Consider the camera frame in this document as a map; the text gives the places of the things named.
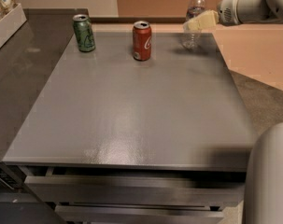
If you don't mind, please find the grey drawer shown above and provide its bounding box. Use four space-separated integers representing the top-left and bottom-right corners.
55 205 224 224
25 168 246 207

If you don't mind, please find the clear plastic water bottle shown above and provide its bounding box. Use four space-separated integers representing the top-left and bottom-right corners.
182 0 205 49

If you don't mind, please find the white snack box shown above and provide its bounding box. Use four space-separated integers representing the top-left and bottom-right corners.
0 4 27 48

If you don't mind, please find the red cola can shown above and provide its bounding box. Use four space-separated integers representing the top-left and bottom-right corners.
133 21 151 61

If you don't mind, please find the lower grey drawer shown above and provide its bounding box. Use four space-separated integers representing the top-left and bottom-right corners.
55 205 224 224

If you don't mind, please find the green soda can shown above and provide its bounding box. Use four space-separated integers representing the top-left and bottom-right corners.
73 14 95 52

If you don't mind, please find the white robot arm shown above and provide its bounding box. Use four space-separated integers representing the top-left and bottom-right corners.
183 0 283 224

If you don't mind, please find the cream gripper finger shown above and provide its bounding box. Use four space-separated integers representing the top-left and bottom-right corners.
195 10 219 29
183 18 201 32

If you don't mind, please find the upper grey drawer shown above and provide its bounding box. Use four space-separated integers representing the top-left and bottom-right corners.
25 168 246 207

